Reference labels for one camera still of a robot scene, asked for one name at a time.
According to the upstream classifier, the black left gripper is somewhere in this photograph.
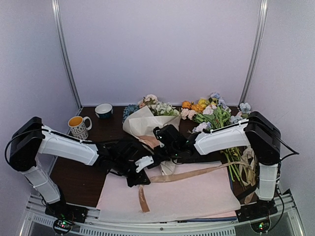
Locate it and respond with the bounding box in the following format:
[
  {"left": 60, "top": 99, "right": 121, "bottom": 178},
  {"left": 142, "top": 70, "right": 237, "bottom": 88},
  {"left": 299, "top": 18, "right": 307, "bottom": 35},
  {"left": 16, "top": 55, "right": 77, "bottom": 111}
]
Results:
[{"left": 113, "top": 156, "right": 151, "bottom": 188}]

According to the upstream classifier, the peach wrapping paper sheet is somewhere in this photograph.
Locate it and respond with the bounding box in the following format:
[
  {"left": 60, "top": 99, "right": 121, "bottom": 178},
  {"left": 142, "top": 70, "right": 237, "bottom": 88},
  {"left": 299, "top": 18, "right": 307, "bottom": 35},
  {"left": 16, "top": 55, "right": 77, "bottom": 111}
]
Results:
[{"left": 138, "top": 135, "right": 160, "bottom": 148}]

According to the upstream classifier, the white hydrangea green leaf bunch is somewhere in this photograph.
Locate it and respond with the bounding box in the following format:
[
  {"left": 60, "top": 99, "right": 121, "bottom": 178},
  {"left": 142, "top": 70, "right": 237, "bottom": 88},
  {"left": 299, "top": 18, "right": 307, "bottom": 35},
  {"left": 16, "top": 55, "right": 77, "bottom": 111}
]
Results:
[{"left": 151, "top": 102, "right": 180, "bottom": 116}]

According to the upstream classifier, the grey-white wrapping paper sheet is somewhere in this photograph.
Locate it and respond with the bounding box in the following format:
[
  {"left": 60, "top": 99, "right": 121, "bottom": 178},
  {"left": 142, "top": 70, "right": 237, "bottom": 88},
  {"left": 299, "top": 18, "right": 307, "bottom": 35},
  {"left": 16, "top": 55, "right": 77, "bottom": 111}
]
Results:
[{"left": 122, "top": 106, "right": 182, "bottom": 176}]

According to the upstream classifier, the white bowl with dark outside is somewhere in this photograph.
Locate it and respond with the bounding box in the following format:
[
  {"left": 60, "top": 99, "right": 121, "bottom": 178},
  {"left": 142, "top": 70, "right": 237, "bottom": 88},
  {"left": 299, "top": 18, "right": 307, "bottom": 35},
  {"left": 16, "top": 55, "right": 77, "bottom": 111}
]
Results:
[{"left": 94, "top": 103, "right": 113, "bottom": 119}]

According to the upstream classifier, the pink flower long stem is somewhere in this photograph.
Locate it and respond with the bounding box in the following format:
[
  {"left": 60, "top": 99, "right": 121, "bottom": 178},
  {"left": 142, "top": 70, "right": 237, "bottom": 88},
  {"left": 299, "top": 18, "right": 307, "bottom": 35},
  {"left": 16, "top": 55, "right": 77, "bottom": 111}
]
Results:
[{"left": 138, "top": 94, "right": 158, "bottom": 108}]

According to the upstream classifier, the beige ribbon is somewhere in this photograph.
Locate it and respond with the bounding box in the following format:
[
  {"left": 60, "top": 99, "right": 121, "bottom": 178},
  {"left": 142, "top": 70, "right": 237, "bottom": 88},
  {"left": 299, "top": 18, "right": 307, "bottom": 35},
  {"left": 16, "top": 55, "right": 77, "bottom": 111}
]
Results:
[{"left": 138, "top": 161, "right": 247, "bottom": 213}]

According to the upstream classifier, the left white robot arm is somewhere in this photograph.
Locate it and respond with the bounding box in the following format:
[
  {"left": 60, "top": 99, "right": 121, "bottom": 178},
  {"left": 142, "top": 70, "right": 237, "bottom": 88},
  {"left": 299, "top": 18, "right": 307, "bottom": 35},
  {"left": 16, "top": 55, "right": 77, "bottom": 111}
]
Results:
[{"left": 4, "top": 117, "right": 154, "bottom": 218}]

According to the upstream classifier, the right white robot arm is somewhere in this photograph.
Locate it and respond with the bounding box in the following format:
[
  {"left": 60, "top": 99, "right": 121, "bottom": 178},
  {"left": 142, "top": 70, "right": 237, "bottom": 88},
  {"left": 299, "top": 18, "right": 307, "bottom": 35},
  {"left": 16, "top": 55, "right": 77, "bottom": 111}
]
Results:
[{"left": 194, "top": 112, "right": 281, "bottom": 217}]

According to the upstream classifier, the pile of fake flowers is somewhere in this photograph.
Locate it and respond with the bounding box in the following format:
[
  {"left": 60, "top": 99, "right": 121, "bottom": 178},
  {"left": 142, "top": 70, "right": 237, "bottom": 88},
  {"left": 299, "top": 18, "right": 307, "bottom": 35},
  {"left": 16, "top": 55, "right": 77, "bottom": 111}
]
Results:
[{"left": 181, "top": 92, "right": 251, "bottom": 182}]

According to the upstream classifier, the patterned mug with yellow inside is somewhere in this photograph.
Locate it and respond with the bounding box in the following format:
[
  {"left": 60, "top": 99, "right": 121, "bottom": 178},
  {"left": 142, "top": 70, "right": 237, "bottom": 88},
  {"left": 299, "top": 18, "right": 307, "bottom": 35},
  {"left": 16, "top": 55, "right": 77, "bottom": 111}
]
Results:
[{"left": 68, "top": 116, "right": 92, "bottom": 140}]

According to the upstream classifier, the stack of pastel paper sheets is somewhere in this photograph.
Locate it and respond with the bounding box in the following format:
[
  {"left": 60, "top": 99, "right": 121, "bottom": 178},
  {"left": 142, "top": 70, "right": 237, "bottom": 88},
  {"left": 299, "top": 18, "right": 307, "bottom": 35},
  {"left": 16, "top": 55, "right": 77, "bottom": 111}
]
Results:
[{"left": 96, "top": 168, "right": 241, "bottom": 223}]

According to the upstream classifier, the cream ribbon on flower pile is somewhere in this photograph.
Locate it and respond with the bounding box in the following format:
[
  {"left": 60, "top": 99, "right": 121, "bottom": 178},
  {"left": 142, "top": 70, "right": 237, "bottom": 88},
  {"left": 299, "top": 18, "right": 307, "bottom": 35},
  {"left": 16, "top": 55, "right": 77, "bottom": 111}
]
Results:
[{"left": 236, "top": 147, "right": 256, "bottom": 189}]

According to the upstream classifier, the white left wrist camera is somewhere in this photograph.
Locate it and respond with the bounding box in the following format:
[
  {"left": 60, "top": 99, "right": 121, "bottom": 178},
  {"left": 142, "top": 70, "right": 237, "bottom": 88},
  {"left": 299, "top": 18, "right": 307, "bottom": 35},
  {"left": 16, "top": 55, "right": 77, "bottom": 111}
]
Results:
[{"left": 135, "top": 156, "right": 154, "bottom": 173}]

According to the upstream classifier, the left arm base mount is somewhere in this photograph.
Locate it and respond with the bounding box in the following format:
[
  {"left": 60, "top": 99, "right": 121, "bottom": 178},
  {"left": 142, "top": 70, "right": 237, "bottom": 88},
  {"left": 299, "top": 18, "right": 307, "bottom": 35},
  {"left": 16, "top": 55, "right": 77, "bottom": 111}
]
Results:
[{"left": 45, "top": 204, "right": 88, "bottom": 235}]

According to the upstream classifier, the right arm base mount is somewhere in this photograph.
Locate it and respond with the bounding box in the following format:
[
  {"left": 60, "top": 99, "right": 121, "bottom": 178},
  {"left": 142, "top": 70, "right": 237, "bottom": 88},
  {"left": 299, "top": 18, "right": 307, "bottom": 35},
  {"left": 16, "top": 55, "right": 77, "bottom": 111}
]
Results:
[{"left": 236, "top": 204, "right": 278, "bottom": 234}]

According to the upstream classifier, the front aluminium rail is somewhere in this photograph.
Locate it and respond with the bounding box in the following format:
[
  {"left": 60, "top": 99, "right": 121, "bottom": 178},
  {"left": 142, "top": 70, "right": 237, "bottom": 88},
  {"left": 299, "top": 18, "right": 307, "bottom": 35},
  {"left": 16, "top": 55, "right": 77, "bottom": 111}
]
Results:
[{"left": 18, "top": 193, "right": 306, "bottom": 236}]

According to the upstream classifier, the left aluminium frame post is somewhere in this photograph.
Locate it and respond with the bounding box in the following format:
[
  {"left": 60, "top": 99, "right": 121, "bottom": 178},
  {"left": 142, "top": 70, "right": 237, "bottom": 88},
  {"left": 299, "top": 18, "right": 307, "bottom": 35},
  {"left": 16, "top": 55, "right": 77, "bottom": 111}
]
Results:
[{"left": 51, "top": 0, "right": 83, "bottom": 110}]

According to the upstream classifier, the aluminium frame post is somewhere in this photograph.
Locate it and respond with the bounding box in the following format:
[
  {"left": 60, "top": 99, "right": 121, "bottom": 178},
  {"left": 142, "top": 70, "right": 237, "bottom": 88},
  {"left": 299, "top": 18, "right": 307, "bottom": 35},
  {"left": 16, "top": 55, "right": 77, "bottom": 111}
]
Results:
[
  {"left": 239, "top": 0, "right": 268, "bottom": 104},
  {"left": 51, "top": 0, "right": 83, "bottom": 110}
]

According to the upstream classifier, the right aluminium frame post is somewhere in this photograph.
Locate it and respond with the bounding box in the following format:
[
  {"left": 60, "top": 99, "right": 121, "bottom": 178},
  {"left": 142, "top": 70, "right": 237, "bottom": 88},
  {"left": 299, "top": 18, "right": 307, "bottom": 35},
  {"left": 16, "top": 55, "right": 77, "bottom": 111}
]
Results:
[{"left": 239, "top": 0, "right": 268, "bottom": 104}]

